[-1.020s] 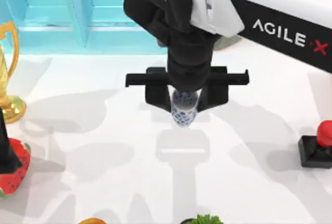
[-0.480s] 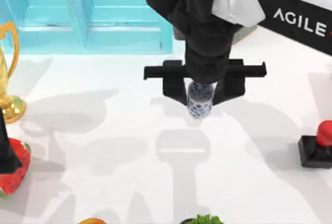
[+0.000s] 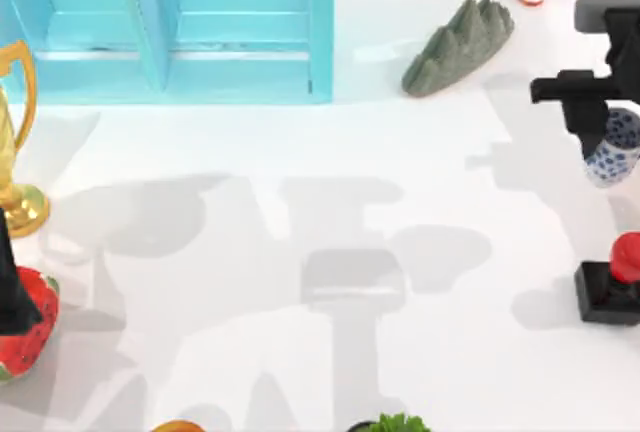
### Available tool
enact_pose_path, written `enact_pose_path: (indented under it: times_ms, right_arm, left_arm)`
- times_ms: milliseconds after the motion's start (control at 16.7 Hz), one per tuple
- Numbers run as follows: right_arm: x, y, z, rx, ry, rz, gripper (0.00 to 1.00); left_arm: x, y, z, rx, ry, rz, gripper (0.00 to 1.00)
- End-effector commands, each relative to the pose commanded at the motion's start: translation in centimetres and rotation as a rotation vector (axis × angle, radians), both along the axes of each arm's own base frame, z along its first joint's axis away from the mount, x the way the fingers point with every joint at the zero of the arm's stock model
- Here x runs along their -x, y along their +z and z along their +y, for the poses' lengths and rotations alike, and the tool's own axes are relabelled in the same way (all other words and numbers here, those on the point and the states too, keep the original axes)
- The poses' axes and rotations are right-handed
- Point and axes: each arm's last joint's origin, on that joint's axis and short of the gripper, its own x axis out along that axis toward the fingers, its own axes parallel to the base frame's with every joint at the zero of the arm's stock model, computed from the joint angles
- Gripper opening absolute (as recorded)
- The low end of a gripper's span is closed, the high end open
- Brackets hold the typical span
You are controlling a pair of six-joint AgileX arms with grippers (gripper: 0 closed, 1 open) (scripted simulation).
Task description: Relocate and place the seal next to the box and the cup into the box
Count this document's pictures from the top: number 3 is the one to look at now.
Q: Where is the blue and white cup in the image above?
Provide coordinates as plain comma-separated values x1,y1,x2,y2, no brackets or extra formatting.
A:
584,106,640,188

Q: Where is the grey green mountain ornament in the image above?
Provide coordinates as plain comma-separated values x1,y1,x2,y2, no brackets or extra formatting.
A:
401,0,516,99

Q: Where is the red watermelon cup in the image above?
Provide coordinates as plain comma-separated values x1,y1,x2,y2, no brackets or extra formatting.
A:
0,266,61,383

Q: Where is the red trophy with black base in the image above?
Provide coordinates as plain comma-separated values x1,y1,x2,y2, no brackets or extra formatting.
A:
573,232,640,324

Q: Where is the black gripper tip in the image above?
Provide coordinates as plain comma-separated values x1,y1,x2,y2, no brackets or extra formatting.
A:
0,207,44,338

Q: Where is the orange round thing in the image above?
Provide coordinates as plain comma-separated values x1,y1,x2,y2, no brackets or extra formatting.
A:
149,419,202,432

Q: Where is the gold trophy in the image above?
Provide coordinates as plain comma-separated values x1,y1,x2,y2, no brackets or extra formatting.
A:
0,40,51,239

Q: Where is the green plant in black pot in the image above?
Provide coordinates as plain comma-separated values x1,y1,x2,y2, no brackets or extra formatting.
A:
346,412,432,432

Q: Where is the grey rounded box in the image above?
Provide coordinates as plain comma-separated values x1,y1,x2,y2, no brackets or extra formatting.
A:
573,0,610,36

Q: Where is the light blue rack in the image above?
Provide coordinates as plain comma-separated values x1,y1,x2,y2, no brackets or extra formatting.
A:
0,0,335,106

